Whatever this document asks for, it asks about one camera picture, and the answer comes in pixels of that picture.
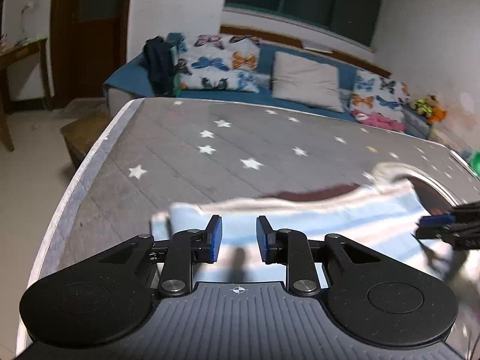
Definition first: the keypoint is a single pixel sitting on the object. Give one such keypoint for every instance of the orange plush toy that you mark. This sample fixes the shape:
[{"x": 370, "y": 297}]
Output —
[{"x": 437, "y": 114}]

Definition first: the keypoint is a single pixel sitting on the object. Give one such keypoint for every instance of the blue white striped garment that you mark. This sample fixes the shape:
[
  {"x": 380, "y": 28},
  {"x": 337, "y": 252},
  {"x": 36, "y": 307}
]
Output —
[{"x": 337, "y": 225}]

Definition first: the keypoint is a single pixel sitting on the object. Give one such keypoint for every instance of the pink cloth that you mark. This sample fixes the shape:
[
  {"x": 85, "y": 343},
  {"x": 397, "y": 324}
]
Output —
[{"x": 378, "y": 122}]

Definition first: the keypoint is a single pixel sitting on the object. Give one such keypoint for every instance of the wooden bench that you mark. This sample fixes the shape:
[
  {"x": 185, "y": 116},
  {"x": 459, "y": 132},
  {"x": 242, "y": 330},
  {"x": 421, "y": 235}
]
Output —
[{"x": 86, "y": 135}]

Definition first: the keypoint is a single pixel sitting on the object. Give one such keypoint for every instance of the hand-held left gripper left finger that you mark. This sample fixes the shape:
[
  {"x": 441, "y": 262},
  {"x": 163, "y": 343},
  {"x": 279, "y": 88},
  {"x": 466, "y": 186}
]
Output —
[{"x": 215, "y": 238}]

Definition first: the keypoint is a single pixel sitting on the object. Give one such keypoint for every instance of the wooden sofa back rail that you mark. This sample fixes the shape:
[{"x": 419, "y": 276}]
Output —
[{"x": 262, "y": 35}]

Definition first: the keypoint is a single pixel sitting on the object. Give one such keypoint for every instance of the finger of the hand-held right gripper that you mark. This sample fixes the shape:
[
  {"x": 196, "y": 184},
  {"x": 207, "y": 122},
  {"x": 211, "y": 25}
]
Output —
[
  {"x": 435, "y": 220},
  {"x": 435, "y": 232}
]

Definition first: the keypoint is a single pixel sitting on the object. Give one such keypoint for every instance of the brown teddy bear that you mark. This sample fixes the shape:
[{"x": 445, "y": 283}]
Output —
[{"x": 423, "y": 107}]

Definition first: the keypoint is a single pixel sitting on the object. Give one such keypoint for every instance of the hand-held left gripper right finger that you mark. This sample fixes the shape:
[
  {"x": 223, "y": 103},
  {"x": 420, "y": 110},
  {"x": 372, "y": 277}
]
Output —
[{"x": 261, "y": 238}]

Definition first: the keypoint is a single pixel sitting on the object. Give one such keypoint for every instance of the wooden side table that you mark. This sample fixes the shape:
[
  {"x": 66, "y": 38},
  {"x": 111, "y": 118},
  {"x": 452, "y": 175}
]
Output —
[{"x": 22, "y": 50}]

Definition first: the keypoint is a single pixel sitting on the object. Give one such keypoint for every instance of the dark clothes pile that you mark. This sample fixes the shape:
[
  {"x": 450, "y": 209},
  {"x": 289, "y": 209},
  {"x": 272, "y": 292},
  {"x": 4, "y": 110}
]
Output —
[{"x": 159, "y": 63}]

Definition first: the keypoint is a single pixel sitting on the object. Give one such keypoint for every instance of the brown wooden door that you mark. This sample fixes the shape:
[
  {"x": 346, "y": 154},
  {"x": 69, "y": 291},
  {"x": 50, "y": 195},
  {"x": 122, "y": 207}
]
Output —
[{"x": 93, "y": 45}]

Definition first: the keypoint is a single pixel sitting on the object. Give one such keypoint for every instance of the butterfly print cushion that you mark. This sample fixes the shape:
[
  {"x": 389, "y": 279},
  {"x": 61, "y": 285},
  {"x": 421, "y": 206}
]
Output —
[
  {"x": 375, "y": 90},
  {"x": 217, "y": 63}
]

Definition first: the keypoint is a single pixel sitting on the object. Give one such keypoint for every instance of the beige pillow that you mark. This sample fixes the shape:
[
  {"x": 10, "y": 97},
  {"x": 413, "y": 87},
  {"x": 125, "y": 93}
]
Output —
[{"x": 307, "y": 78}]

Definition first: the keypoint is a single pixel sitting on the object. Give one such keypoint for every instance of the grey star-print tablecloth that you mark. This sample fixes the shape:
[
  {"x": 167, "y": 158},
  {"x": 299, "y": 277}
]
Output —
[{"x": 168, "y": 165}]

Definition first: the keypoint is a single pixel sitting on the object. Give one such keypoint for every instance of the blue sofa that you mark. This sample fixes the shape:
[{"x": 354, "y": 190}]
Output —
[{"x": 131, "y": 78}]

